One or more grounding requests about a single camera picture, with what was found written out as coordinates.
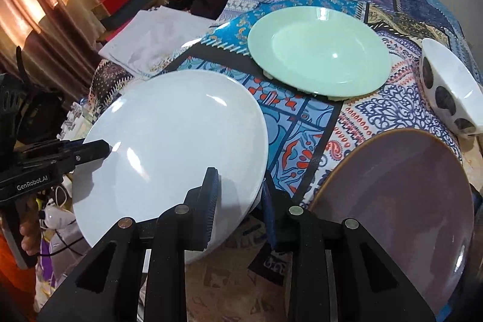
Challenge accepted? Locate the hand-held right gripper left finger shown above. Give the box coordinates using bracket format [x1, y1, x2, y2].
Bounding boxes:
[37, 167, 219, 322]

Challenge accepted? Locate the white folded cloth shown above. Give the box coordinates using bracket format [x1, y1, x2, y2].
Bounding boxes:
[98, 5, 216, 77]

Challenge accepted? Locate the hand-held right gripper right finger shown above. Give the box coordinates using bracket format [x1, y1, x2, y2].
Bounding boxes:
[260, 179, 446, 322]

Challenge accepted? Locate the pink curtain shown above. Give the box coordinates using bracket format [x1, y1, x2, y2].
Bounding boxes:
[0, 0, 148, 96]

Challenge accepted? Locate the white cable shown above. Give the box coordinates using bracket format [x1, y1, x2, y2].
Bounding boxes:
[38, 186, 85, 257]

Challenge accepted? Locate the green plate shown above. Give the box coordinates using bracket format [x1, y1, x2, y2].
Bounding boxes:
[247, 6, 393, 98]

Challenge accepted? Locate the white plate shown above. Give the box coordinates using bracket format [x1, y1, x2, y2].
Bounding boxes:
[72, 69, 269, 265]

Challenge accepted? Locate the patterned blue blanket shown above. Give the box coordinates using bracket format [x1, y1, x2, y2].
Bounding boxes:
[88, 0, 483, 209]

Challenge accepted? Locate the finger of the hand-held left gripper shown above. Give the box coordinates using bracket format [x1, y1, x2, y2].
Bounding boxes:
[56, 140, 113, 167]
[21, 140, 83, 158]

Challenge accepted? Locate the person's left hand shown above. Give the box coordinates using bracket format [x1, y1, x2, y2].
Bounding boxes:
[18, 194, 41, 257]

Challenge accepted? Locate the white bowl with dark spots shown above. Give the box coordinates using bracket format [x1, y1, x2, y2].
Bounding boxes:
[420, 37, 483, 136]

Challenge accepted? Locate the purple plate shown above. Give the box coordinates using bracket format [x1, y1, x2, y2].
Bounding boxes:
[309, 128, 475, 316]

